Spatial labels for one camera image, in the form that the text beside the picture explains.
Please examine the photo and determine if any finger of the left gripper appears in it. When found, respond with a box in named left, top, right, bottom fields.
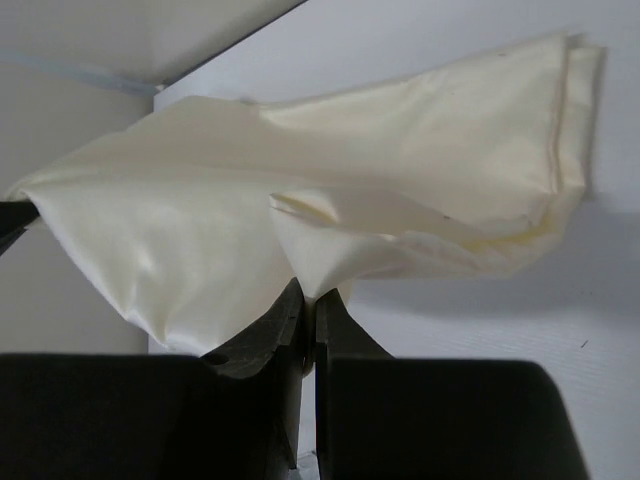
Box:
left=0, top=201, right=40, bottom=255

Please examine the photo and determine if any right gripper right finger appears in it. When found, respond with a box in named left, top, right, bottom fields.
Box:
left=315, top=289, right=392, bottom=479

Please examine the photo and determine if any cream cloth placemat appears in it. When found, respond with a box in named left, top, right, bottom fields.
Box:
left=7, top=34, right=603, bottom=356

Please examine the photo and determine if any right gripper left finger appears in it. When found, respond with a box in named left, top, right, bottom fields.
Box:
left=202, top=279, right=305, bottom=479

